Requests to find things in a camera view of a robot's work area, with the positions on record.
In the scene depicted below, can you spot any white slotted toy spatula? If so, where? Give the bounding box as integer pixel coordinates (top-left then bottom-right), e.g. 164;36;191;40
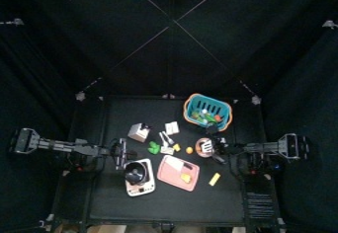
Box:
199;139;215;154

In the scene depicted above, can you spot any pink toy frying pan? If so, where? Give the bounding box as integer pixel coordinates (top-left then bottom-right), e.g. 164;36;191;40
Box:
194;137;227;166

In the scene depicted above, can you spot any small black toy object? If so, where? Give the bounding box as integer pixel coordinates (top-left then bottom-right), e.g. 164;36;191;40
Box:
204;123;221;136

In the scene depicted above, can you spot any green toy leaf vegetable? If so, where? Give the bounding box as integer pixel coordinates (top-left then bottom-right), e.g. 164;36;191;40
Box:
147;140;162;155

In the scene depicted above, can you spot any white toy toaster box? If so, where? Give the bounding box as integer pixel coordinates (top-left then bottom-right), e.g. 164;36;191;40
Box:
127;122;154;143

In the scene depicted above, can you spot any black toy pot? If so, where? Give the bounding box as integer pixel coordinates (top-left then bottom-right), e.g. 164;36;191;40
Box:
123;163;148;187

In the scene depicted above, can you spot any white kitchen scale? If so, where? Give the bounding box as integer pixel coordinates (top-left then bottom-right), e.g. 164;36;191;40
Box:
122;158;158;197

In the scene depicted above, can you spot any white toy fork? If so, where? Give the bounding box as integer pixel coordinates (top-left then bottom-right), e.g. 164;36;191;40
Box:
158;130;175;148

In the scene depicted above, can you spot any yellow toy block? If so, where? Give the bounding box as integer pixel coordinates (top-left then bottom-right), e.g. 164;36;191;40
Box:
207;172;222;188

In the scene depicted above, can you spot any teal basket with orange rim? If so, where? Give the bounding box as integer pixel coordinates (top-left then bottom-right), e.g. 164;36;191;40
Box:
182;93;234;132

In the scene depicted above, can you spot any pink cutting board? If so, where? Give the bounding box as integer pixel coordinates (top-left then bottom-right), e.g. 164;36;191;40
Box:
156;154;200;193

